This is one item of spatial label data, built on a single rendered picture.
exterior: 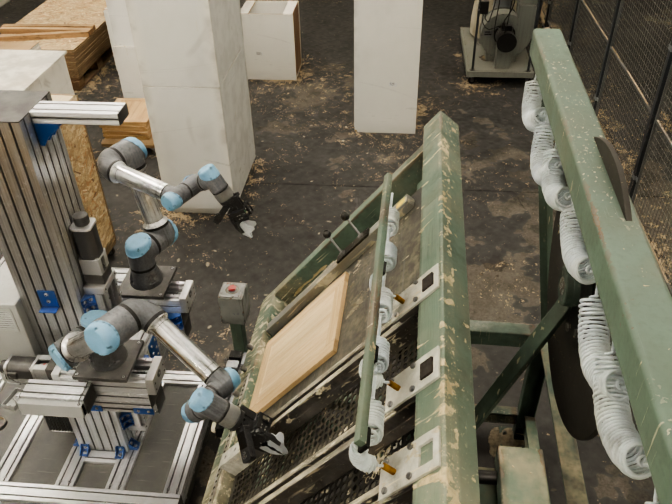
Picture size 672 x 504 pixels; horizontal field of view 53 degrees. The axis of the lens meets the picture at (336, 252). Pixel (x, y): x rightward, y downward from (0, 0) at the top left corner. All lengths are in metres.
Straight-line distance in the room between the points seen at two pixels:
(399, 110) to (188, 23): 2.42
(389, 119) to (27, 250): 4.30
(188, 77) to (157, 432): 2.47
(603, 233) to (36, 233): 2.05
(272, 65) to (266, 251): 3.13
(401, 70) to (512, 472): 5.09
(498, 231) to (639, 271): 3.90
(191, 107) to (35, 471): 2.64
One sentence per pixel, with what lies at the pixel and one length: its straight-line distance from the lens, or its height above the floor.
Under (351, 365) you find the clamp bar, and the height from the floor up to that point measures 1.52.
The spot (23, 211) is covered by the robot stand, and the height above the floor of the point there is 1.66.
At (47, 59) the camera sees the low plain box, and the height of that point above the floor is 0.95.
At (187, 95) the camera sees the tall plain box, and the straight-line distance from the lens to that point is 5.03.
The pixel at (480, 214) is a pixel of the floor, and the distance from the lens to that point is 5.48.
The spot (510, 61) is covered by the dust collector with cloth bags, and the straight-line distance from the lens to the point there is 7.89.
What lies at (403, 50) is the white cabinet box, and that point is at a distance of 6.25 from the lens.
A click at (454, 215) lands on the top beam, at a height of 1.84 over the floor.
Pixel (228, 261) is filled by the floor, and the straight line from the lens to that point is 5.00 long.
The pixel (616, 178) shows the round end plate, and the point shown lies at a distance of 1.68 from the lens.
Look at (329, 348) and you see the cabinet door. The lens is 2.43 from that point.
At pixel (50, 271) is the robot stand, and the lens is 2.92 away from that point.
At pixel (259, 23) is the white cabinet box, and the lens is 7.57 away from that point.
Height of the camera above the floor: 3.05
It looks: 38 degrees down
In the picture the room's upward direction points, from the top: 1 degrees counter-clockwise
